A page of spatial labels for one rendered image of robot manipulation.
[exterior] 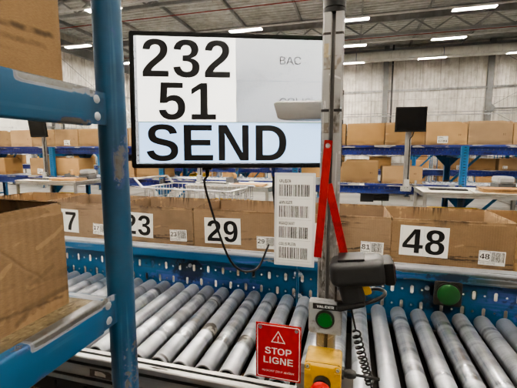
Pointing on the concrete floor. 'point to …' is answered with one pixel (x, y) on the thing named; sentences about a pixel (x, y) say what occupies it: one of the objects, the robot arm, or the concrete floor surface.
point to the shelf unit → (43, 329)
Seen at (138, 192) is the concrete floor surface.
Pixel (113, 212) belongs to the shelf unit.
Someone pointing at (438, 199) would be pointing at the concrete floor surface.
